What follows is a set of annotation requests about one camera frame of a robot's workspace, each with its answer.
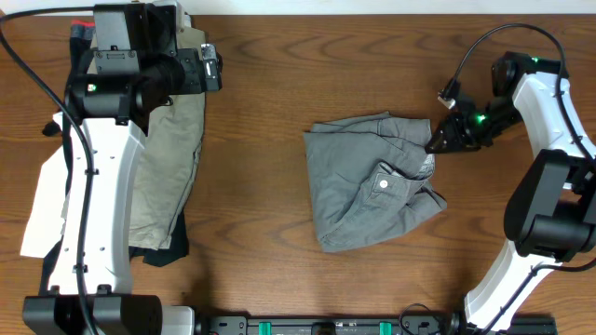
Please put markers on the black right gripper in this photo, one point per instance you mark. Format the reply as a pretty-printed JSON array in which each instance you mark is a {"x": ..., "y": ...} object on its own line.
[{"x": 455, "y": 138}]

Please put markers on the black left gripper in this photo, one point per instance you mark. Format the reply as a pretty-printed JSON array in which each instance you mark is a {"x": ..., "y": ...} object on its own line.
[{"x": 209, "y": 71}]

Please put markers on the grey shorts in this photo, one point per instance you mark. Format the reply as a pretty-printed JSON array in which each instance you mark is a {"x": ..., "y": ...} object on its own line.
[{"x": 369, "y": 179}]

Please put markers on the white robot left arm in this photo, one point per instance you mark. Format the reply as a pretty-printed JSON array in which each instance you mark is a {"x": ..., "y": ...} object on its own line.
[{"x": 131, "y": 119}]

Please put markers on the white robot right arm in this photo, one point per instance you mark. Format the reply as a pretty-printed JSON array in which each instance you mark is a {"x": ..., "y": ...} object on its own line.
[{"x": 550, "y": 217}]

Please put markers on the khaki beige shorts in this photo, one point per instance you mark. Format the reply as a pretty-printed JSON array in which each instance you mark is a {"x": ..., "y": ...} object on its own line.
[{"x": 119, "y": 149}]

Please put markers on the black garment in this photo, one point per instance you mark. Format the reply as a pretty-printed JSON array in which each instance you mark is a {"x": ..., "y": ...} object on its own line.
[{"x": 166, "y": 170}]

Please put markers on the white garment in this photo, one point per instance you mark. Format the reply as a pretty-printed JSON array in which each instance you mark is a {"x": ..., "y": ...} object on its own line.
[{"x": 44, "y": 227}]

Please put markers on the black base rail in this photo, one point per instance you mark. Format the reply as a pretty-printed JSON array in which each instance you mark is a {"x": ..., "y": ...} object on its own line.
[{"x": 409, "y": 324}]

